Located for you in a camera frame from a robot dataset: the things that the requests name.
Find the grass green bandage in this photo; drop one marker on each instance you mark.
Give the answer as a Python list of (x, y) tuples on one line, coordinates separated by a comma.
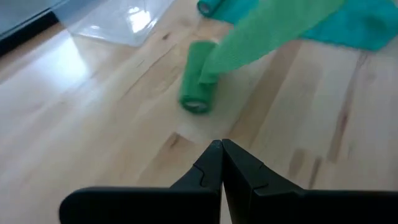
[(199, 81)]

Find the clear plastic container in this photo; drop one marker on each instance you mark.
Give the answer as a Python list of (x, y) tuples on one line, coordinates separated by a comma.
[(124, 21)]

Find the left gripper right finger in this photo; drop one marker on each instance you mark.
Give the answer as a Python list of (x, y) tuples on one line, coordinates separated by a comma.
[(295, 208)]

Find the black metal table frame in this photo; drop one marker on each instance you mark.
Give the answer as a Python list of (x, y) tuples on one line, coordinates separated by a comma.
[(25, 34)]

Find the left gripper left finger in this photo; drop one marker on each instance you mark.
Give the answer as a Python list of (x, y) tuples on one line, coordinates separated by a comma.
[(155, 205)]

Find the teal green bandage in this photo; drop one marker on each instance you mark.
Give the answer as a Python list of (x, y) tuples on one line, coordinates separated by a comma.
[(357, 25)]

